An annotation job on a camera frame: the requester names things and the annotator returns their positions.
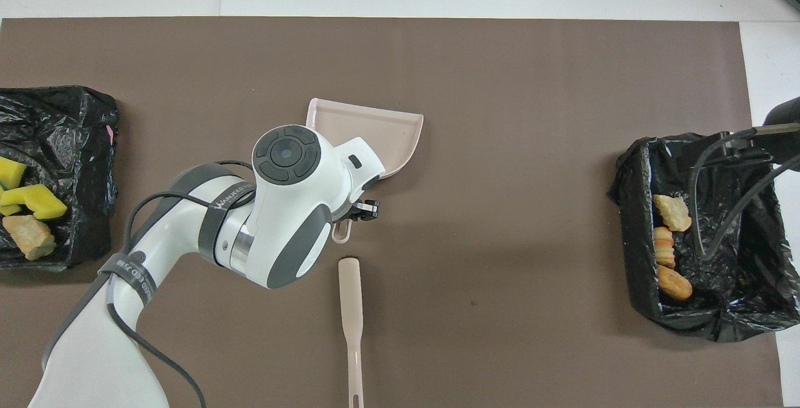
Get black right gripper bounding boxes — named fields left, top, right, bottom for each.
left=719, top=97, right=800, bottom=174

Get beige plastic dustpan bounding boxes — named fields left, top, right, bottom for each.
left=306, top=97, right=424, bottom=245

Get beige hand brush black bristles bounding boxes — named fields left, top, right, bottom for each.
left=338, top=257, right=365, bottom=408

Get pale flaky pastry piece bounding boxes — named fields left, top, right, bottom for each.
left=652, top=194, right=693, bottom=232

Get pale pastry with orange stripes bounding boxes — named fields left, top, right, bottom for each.
left=652, top=226, right=677, bottom=269

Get brown fried nugget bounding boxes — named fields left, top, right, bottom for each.
left=656, top=264, right=694, bottom=301

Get notched yellow sponge piece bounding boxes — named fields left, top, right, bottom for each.
left=0, top=184, right=68, bottom=221

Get striped croissant bread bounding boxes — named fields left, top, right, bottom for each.
left=2, top=214, right=57, bottom=261

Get green and yellow sponge piece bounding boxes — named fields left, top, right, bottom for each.
left=0, top=157, right=28, bottom=190

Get open bin with black bag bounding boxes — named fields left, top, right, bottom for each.
left=607, top=132, right=800, bottom=342

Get brown table mat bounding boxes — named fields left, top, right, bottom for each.
left=0, top=17, right=785, bottom=408

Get box wrapped in black bag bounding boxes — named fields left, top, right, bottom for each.
left=0, top=86, right=119, bottom=271

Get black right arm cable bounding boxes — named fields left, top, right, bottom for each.
left=687, top=128, right=800, bottom=262

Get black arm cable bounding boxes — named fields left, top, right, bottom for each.
left=103, top=160, right=257, bottom=408
left=687, top=128, right=800, bottom=262

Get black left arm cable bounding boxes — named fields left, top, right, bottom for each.
left=103, top=160, right=257, bottom=408

